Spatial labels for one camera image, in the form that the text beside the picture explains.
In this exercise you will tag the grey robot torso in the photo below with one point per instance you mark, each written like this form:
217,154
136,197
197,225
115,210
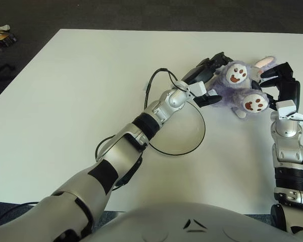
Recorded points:
166,221

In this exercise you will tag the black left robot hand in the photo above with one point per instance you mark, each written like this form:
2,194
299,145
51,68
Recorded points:
199,71

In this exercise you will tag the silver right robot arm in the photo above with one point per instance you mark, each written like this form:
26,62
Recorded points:
288,148

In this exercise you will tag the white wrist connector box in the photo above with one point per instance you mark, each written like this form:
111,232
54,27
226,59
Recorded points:
198,88
286,108

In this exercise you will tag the white plate with black rim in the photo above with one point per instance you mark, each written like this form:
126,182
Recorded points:
181,136

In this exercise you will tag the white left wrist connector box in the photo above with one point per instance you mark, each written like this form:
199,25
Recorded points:
198,88

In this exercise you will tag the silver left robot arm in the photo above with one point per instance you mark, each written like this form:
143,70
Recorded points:
123,151

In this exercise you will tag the white right wrist connector box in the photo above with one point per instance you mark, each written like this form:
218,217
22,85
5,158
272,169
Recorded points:
286,108

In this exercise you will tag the black chair base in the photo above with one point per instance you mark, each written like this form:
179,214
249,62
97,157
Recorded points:
3,68

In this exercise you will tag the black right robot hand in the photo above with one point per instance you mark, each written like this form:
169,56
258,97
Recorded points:
290,88

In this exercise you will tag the purple plush bunny doll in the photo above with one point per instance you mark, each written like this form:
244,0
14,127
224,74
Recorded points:
232,88

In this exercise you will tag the brown box on floor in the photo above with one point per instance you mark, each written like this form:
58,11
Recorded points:
3,39

